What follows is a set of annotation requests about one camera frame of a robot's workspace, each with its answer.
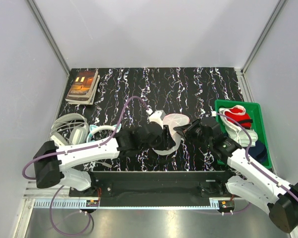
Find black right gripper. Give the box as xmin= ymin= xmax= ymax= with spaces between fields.
xmin=174 ymin=118 xmax=212 ymax=147

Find white pink mesh laundry bag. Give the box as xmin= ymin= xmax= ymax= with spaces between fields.
xmin=153 ymin=114 xmax=190 ymax=156

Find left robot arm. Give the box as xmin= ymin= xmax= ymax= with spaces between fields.
xmin=33 ymin=122 xmax=179 ymax=196

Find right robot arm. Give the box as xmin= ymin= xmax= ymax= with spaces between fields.
xmin=174 ymin=118 xmax=298 ymax=234

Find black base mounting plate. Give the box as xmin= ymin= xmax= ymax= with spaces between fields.
xmin=69 ymin=171 xmax=234 ymax=209

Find red garment in bin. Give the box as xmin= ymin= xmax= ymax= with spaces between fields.
xmin=224 ymin=105 xmax=253 ymax=129

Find teal cat-ear headphones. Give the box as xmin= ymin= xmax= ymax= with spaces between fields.
xmin=86 ymin=123 xmax=122 ymax=143

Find green plastic bin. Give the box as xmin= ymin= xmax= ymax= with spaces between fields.
xmin=215 ymin=100 xmax=272 ymax=170

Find blue garment in bin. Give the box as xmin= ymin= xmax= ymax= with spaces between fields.
xmin=249 ymin=140 xmax=268 ymax=164

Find white headphones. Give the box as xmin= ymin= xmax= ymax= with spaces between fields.
xmin=49 ymin=113 xmax=89 ymax=146

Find paperback book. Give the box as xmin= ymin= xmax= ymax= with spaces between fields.
xmin=65 ymin=69 xmax=100 ymax=105

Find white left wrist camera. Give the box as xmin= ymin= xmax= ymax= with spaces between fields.
xmin=146 ymin=109 xmax=166 ymax=126

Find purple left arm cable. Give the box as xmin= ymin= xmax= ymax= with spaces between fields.
xmin=22 ymin=96 xmax=151 ymax=235

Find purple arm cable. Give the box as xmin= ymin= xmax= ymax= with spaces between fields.
xmin=213 ymin=113 xmax=298 ymax=228
xmin=22 ymin=96 xmax=151 ymax=235

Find grey usb cable plug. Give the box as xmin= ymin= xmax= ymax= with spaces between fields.
xmin=101 ymin=162 xmax=112 ymax=168

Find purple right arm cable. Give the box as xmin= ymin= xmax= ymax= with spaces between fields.
xmin=213 ymin=113 xmax=298 ymax=228

